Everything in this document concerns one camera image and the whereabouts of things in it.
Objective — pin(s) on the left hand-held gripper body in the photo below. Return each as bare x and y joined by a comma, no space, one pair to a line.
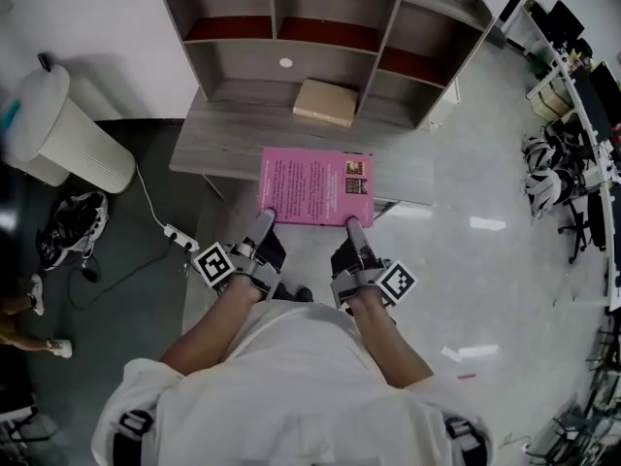
252,270

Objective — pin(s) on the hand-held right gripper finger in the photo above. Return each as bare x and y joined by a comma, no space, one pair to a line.
357,238

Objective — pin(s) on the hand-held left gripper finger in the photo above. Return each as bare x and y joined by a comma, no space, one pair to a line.
265,223

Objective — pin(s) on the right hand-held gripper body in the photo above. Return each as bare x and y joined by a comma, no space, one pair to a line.
361,277

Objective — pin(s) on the pink book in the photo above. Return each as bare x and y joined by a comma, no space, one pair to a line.
310,185

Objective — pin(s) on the grey wooden shelf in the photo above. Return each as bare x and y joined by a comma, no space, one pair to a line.
242,63

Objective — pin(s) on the person's right forearm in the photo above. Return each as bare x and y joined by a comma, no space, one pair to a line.
388,342

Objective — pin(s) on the person's left forearm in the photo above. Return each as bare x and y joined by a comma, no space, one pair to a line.
213,328

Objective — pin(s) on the person's black shoe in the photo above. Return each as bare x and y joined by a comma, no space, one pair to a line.
302,294

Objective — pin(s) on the white power strip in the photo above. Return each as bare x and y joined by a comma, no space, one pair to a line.
180,237

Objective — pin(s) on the grey wooden desk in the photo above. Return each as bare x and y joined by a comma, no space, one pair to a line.
228,139

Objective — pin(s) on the person's white shirt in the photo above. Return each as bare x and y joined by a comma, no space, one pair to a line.
291,396

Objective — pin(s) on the brown cardboard box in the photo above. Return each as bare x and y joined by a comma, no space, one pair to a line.
325,101

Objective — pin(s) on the red strip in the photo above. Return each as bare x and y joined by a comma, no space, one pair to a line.
467,376

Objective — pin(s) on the round white cap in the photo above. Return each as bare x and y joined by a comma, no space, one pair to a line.
285,62

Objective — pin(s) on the black and white backpack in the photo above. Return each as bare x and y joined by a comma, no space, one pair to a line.
73,226

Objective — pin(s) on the pile of white helmets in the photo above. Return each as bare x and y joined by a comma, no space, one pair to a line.
545,177

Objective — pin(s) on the white cylindrical air purifier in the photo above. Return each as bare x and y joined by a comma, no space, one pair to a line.
73,134

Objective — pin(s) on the black office chair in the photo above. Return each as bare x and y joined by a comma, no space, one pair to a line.
584,226

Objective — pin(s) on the tan cardboard box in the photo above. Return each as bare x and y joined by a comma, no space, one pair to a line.
553,102

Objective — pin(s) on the long white office desk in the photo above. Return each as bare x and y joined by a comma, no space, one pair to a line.
604,163

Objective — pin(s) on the small black device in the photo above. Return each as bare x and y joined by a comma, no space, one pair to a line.
44,61

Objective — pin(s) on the teal object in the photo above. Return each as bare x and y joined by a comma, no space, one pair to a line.
9,114

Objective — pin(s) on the large black monitor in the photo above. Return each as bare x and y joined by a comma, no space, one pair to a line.
599,100

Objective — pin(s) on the black chair base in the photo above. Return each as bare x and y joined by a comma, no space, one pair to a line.
17,420

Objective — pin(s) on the small black monitor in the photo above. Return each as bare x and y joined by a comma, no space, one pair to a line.
566,20

